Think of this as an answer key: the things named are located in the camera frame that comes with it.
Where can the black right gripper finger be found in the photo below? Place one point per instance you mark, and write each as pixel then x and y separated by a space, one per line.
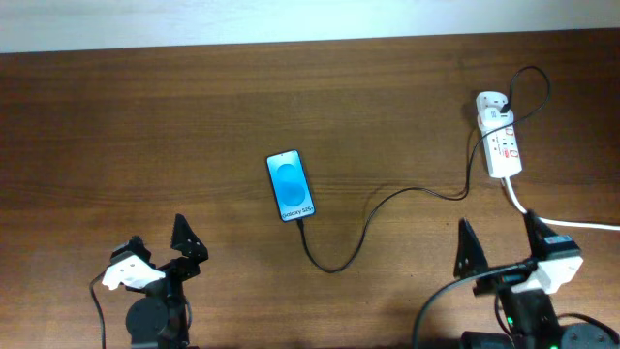
pixel 537 232
pixel 470 259

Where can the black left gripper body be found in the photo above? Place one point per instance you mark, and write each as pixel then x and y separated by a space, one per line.
pixel 174 269

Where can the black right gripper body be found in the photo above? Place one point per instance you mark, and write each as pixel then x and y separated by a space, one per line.
pixel 506 279

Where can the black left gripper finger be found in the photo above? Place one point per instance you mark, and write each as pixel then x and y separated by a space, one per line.
pixel 185 241
pixel 134 246

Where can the blue Galaxy smartphone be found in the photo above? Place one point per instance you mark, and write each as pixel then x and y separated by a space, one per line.
pixel 290 186

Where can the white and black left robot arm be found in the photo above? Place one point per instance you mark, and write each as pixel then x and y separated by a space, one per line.
pixel 162 317

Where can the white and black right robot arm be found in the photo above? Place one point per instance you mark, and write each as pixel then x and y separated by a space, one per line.
pixel 524 294

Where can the white charger plug adapter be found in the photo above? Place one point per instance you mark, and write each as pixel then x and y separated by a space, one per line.
pixel 491 118

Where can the white power strip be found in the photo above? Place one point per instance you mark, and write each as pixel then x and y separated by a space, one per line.
pixel 500 145

